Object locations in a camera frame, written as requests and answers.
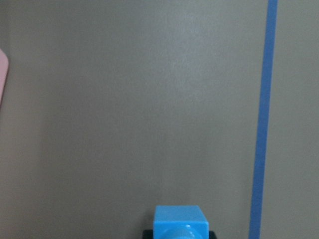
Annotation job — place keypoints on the small blue toy block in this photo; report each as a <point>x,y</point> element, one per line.
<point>180,222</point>

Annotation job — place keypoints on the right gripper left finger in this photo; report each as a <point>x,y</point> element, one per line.
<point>148,234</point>

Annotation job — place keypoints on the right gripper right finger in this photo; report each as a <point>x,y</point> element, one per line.
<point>212,235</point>

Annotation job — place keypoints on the pink plastic box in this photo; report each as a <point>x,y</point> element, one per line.
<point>4,67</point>

